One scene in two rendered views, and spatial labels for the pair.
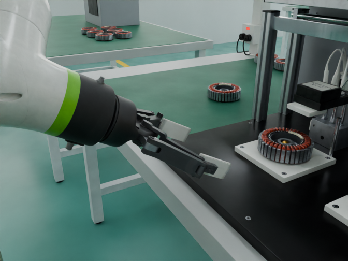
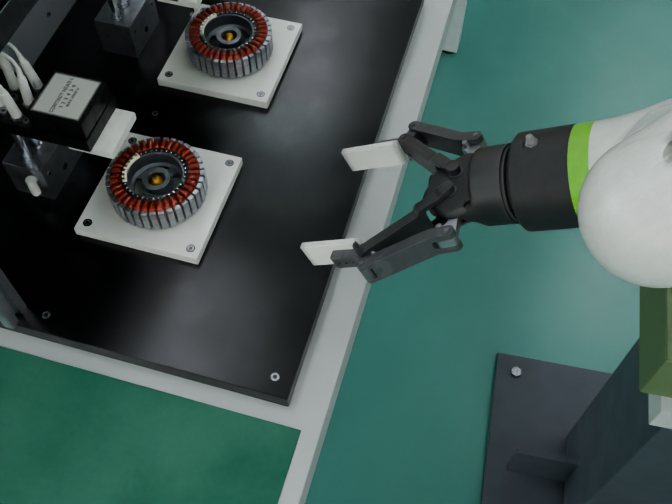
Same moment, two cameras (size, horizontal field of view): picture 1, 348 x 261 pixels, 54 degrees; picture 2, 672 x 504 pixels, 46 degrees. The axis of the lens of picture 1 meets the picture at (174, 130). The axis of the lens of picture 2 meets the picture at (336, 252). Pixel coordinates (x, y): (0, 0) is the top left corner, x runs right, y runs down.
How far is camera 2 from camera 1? 1.02 m
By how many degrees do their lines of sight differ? 89
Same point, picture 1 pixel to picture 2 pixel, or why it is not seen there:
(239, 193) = (313, 190)
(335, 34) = (17, 14)
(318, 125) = (52, 163)
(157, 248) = not seen: outside the picture
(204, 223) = (385, 206)
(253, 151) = (194, 225)
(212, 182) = (317, 231)
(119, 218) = not seen: outside the picture
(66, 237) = not seen: outside the picture
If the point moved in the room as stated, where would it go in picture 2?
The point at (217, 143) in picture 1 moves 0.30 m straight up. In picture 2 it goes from (191, 305) to (130, 119)
